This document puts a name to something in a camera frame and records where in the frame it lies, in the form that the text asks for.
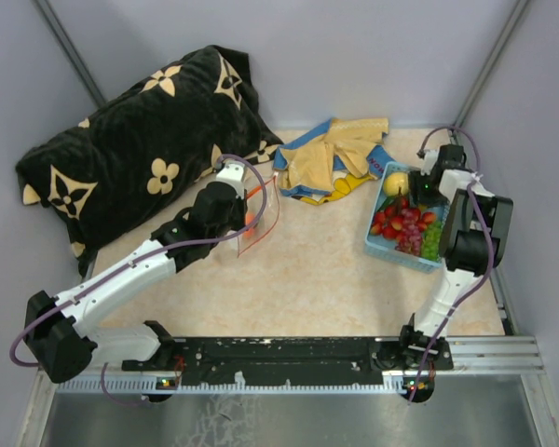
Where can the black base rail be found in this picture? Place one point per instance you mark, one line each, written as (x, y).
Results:
(308, 361)

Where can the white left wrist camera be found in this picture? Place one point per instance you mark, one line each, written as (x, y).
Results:
(233, 174)

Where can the orange peach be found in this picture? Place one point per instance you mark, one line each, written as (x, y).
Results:
(252, 222)

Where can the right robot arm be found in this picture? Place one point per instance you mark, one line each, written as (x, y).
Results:
(472, 244)

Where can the yellow pear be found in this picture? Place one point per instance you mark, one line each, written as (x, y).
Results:
(396, 184)

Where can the black floral pillow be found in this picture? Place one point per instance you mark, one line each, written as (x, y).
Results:
(137, 154)

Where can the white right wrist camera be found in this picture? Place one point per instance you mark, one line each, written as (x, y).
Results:
(429, 159)

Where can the purple red grapes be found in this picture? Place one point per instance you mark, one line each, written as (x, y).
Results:
(410, 237)

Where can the green grapes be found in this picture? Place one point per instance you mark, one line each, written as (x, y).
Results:
(431, 239)

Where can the light blue plastic basket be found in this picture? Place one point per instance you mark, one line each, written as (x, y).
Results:
(379, 247)

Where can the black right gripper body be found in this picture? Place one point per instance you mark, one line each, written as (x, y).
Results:
(421, 193)

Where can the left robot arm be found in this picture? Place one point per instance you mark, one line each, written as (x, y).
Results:
(63, 331)

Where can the yellow blue cartoon cloth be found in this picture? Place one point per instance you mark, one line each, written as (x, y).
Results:
(332, 160)

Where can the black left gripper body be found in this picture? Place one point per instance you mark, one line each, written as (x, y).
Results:
(236, 222)

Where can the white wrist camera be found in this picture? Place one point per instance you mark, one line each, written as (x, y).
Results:
(233, 174)
(429, 159)

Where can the red strawberries bunch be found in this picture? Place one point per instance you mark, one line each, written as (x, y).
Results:
(386, 221)

